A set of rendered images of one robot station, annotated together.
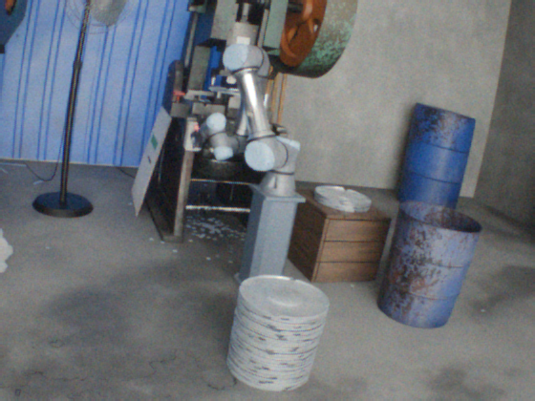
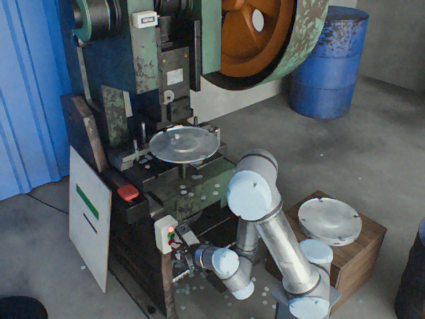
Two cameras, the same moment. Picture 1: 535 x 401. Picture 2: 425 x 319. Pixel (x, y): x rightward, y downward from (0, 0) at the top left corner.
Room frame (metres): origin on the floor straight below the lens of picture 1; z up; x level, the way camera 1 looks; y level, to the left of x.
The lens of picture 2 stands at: (1.40, 0.54, 1.61)
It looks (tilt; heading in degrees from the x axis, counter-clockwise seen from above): 33 degrees down; 344
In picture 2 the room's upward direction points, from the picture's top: straight up
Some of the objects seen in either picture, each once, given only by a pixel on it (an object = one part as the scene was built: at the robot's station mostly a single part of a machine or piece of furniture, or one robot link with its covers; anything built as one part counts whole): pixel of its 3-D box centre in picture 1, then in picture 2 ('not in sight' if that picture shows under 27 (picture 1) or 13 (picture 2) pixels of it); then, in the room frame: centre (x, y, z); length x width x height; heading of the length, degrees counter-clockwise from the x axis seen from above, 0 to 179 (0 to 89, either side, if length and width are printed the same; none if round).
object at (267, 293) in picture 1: (284, 296); not in sight; (1.51, -0.11, 0.29); 0.29 x 0.29 x 0.01
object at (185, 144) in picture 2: (235, 92); (184, 143); (2.78, 0.27, 0.78); 0.29 x 0.29 x 0.01
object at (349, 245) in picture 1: (334, 234); (322, 250); (2.58, -0.37, 0.18); 0.40 x 0.38 x 0.35; 24
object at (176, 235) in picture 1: (168, 137); (107, 201); (2.91, 0.62, 0.45); 0.92 x 0.12 x 0.90; 24
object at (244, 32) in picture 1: (239, 46); (169, 80); (2.86, 0.30, 1.04); 0.17 x 0.15 x 0.30; 24
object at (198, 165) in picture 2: (236, 105); (191, 161); (2.73, 0.25, 0.72); 0.25 x 0.14 x 0.14; 24
